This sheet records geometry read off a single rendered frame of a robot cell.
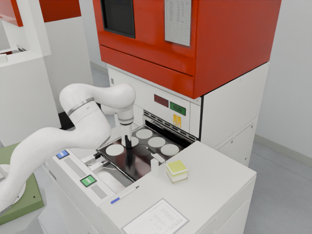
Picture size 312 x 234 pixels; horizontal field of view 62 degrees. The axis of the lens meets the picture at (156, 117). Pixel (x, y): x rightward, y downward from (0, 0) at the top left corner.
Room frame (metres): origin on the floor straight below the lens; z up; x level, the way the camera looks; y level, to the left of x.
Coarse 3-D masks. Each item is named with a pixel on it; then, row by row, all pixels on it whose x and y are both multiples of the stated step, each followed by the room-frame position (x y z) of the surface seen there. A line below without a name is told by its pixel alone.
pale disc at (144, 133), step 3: (144, 129) 1.33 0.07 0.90; (138, 132) 1.30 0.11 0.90; (141, 132) 1.30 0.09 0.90; (144, 132) 1.30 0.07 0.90; (147, 132) 1.30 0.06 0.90; (150, 132) 1.30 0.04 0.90; (138, 135) 1.27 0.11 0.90; (141, 135) 1.27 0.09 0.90; (144, 135) 1.27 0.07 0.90; (147, 135) 1.27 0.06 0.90; (150, 135) 1.27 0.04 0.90; (144, 138) 1.24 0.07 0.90
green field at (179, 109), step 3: (171, 105) 1.26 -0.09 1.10; (174, 105) 1.25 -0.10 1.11; (177, 105) 1.23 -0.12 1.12; (171, 108) 1.26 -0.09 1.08; (174, 108) 1.25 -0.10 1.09; (177, 108) 1.23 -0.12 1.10; (180, 108) 1.21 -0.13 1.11; (183, 108) 1.19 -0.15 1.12; (177, 111) 1.23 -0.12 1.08; (180, 111) 1.21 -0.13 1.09; (183, 111) 1.19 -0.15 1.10; (183, 114) 1.19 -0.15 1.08
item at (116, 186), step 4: (92, 164) 1.05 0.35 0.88; (100, 172) 0.99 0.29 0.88; (104, 172) 0.99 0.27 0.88; (108, 172) 0.98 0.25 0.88; (100, 176) 0.96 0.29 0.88; (104, 176) 0.96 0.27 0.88; (108, 176) 0.95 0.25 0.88; (112, 176) 0.95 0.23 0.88; (104, 180) 0.93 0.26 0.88; (108, 180) 0.93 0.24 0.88; (112, 180) 0.93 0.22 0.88; (116, 180) 0.93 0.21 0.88; (108, 184) 0.90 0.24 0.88; (112, 184) 0.90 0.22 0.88; (116, 184) 0.90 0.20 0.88; (120, 184) 0.90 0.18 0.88; (112, 188) 0.87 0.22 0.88; (116, 188) 0.87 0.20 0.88; (120, 188) 0.87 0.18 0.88; (116, 192) 0.85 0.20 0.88
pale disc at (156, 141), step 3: (153, 138) 1.23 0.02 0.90; (156, 138) 1.23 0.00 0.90; (159, 138) 1.23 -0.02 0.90; (162, 138) 1.23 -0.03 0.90; (150, 141) 1.21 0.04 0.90; (153, 141) 1.21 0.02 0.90; (156, 141) 1.21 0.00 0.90; (159, 141) 1.20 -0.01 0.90; (162, 141) 1.20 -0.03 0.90; (150, 144) 1.18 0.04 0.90; (153, 144) 1.18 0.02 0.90; (156, 144) 1.17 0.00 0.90; (159, 144) 1.17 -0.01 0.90; (162, 144) 1.17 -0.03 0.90
